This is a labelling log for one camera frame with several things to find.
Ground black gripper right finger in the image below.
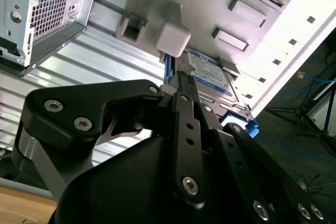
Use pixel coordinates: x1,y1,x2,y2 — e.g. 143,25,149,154
187,74,330,223

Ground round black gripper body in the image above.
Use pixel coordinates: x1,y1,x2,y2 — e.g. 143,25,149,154
51,133,336,224

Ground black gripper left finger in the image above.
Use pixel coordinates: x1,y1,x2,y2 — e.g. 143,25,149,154
14,70,208,209

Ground hard disk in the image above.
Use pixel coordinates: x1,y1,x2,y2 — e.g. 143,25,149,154
162,48,260,138

